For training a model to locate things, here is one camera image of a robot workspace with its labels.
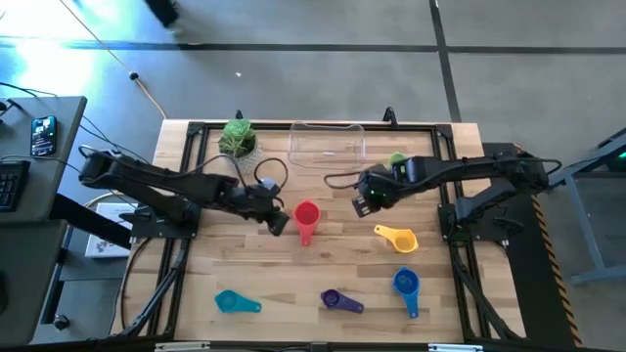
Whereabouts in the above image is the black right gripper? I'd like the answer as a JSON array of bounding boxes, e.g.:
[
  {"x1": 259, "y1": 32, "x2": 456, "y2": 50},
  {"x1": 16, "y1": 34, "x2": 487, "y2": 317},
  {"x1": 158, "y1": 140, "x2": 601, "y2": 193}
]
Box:
[{"x1": 352, "y1": 163, "x2": 410, "y2": 219}]

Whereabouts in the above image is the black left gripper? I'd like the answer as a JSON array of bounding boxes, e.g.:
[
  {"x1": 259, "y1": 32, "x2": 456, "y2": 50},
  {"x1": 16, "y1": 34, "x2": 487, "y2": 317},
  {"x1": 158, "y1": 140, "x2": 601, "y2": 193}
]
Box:
[{"x1": 227, "y1": 180, "x2": 291, "y2": 238}]

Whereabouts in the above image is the orange-red measuring cup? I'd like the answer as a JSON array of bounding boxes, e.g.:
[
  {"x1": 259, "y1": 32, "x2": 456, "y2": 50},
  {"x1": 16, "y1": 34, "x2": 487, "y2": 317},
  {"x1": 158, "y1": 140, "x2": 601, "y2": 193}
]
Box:
[{"x1": 292, "y1": 198, "x2": 323, "y2": 247}]

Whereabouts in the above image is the yellow measuring cup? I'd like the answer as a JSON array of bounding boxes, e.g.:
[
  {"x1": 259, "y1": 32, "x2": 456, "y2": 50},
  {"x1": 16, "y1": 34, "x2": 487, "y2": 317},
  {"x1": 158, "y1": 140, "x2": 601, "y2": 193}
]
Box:
[{"x1": 374, "y1": 223, "x2": 421, "y2": 255}]

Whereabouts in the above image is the blue measuring cup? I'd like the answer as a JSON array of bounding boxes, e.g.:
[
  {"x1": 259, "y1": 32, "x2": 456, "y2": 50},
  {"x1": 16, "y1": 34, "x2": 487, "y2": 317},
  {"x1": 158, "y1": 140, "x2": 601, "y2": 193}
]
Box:
[{"x1": 392, "y1": 266, "x2": 422, "y2": 320}]

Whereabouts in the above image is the purple measuring cup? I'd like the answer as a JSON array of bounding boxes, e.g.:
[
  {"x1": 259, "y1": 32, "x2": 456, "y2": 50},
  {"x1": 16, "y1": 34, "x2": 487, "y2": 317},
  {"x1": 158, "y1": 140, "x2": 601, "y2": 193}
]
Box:
[{"x1": 320, "y1": 288, "x2": 366, "y2": 315}]

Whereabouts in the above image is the teal measuring cup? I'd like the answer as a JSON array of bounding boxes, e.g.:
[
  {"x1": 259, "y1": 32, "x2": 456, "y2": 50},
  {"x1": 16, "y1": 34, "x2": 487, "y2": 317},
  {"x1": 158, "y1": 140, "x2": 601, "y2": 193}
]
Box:
[{"x1": 214, "y1": 288, "x2": 263, "y2": 315}]

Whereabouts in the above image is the clear plastic basket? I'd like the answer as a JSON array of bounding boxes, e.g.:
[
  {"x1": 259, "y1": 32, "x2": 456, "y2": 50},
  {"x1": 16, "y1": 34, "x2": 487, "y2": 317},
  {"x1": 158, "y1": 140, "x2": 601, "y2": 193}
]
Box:
[{"x1": 287, "y1": 120, "x2": 367, "y2": 170}]

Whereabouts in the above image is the white triangle-patterned plant pot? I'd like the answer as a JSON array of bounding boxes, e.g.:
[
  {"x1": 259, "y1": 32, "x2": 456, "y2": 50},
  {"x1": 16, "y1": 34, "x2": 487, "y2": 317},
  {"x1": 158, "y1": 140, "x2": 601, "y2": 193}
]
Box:
[{"x1": 238, "y1": 141, "x2": 263, "y2": 173}]

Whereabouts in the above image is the green succulent plant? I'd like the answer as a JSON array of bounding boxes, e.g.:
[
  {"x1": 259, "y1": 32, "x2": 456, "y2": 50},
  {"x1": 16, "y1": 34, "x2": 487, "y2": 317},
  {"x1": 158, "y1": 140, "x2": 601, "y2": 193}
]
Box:
[{"x1": 218, "y1": 118, "x2": 257, "y2": 158}]

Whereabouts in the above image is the white printed paper sheet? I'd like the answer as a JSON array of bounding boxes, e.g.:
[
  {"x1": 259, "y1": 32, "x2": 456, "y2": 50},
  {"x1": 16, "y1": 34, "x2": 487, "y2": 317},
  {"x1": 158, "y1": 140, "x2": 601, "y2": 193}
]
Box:
[{"x1": 84, "y1": 201, "x2": 139, "y2": 259}]

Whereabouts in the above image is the black hazard-striped floor mat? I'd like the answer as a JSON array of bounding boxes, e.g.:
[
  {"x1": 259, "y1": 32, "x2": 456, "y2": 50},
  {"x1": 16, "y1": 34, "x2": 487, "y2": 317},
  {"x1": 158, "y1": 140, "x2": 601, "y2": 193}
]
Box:
[{"x1": 481, "y1": 141, "x2": 584, "y2": 349}]

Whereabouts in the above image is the grey metal stand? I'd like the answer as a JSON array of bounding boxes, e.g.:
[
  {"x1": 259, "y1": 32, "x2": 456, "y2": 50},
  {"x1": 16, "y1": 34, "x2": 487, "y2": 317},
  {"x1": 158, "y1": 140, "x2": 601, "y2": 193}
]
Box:
[{"x1": 547, "y1": 127, "x2": 626, "y2": 286}]

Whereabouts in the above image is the person's foot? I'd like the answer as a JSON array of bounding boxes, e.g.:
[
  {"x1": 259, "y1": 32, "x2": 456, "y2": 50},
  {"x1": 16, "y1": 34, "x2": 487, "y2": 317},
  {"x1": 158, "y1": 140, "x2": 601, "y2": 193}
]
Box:
[{"x1": 144, "y1": 0, "x2": 180, "y2": 29}]

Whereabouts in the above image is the black smartphone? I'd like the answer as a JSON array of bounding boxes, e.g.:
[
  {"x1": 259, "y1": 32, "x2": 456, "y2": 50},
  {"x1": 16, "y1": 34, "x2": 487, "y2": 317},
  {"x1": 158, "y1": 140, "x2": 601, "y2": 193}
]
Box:
[{"x1": 30, "y1": 114, "x2": 59, "y2": 157}]

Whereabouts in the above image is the grey desk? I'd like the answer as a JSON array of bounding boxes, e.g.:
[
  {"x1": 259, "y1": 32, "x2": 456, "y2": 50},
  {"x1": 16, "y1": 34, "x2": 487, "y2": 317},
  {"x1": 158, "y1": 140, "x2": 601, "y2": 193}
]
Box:
[{"x1": 0, "y1": 96, "x2": 88, "y2": 346}]

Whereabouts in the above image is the black keyboard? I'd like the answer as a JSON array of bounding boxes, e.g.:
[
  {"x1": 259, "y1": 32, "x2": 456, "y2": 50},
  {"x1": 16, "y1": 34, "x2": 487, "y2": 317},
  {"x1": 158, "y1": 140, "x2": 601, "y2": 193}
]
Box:
[{"x1": 0, "y1": 159, "x2": 31, "y2": 213}]

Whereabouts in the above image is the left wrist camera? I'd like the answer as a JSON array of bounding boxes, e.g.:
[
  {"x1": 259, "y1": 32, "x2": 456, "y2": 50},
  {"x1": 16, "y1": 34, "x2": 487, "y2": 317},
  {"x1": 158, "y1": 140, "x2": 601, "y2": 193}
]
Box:
[{"x1": 256, "y1": 177, "x2": 283, "y2": 197}]

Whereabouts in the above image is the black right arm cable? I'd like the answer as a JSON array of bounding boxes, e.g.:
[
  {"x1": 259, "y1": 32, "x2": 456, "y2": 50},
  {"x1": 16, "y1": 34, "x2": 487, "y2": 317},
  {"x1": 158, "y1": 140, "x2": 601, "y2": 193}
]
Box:
[{"x1": 323, "y1": 169, "x2": 374, "y2": 192}]

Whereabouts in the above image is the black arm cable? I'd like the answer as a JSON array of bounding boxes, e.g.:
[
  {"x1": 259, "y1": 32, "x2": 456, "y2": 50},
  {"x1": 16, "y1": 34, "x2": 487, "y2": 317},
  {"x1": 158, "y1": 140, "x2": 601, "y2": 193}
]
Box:
[
  {"x1": 195, "y1": 154, "x2": 291, "y2": 198},
  {"x1": 323, "y1": 169, "x2": 374, "y2": 192}
]

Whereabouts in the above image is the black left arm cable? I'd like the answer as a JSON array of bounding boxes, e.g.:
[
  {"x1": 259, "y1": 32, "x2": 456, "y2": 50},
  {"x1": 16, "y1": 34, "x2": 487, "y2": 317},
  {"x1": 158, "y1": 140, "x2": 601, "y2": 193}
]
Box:
[{"x1": 195, "y1": 154, "x2": 291, "y2": 198}]

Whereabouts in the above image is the silver aluminium bracket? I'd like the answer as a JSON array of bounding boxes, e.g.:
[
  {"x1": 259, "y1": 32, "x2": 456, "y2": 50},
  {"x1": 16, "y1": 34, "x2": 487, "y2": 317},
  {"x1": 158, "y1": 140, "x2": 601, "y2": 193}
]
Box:
[
  {"x1": 427, "y1": 342, "x2": 485, "y2": 352},
  {"x1": 155, "y1": 341, "x2": 212, "y2": 352}
]

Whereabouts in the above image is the pale floor cable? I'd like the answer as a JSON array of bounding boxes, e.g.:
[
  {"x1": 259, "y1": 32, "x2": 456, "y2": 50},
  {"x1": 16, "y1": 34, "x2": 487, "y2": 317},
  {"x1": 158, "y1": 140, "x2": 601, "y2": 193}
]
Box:
[{"x1": 58, "y1": 0, "x2": 168, "y2": 120}]

